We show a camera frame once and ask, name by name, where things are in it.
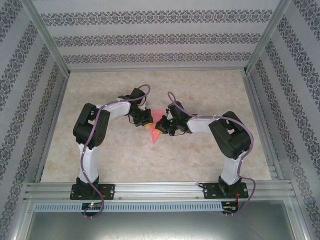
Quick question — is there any red square cloth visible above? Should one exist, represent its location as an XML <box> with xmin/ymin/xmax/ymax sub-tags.
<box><xmin>149</xmin><ymin>109</ymin><xmax>166</xmax><ymax>144</ymax></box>

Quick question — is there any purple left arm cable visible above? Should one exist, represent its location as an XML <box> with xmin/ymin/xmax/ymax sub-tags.
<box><xmin>79</xmin><ymin>84</ymin><xmax>151</xmax><ymax>220</ymax></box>

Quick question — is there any grey metal sheet panel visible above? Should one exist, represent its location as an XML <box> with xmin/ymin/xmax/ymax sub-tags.
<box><xmin>14</xmin><ymin>199</ymin><xmax>308</xmax><ymax>240</ymax></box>

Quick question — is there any left circuit board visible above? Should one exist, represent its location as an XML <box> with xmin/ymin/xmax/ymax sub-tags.
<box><xmin>81</xmin><ymin>202</ymin><xmax>104</xmax><ymax>210</ymax></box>

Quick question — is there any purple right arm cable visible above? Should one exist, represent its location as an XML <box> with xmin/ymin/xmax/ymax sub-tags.
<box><xmin>167</xmin><ymin>91</ymin><xmax>257</xmax><ymax>218</ymax></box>

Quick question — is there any aluminium frame post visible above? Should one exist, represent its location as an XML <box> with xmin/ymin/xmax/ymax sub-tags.
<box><xmin>22</xmin><ymin>0</ymin><xmax>71</xmax><ymax>76</ymax></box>
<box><xmin>243</xmin><ymin>0</ymin><xmax>293</xmax><ymax>74</ymax></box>

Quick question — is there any slotted grey cable duct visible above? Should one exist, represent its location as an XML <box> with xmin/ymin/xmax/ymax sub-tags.
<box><xmin>33</xmin><ymin>201</ymin><xmax>224</xmax><ymax>213</ymax></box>

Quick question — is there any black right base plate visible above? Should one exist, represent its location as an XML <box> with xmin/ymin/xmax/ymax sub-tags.
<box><xmin>202</xmin><ymin>182</ymin><xmax>250</xmax><ymax>200</ymax></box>

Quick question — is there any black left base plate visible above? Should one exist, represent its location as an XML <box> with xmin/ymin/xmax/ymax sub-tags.
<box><xmin>69</xmin><ymin>183</ymin><xmax>116</xmax><ymax>201</ymax></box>

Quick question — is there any aluminium mounting rail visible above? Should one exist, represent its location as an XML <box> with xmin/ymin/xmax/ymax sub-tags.
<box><xmin>23</xmin><ymin>181</ymin><xmax>295</xmax><ymax>201</ymax></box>

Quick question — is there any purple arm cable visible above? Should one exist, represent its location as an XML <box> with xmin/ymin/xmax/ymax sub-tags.
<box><xmin>167</xmin><ymin>91</ymin><xmax>257</xmax><ymax>218</ymax></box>
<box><xmin>79</xmin><ymin>84</ymin><xmax>151</xmax><ymax>220</ymax></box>

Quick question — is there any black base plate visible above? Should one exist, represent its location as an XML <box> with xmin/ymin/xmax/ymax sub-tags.
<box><xmin>202</xmin><ymin>182</ymin><xmax>250</xmax><ymax>200</ymax></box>
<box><xmin>69</xmin><ymin>183</ymin><xmax>116</xmax><ymax>201</ymax></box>

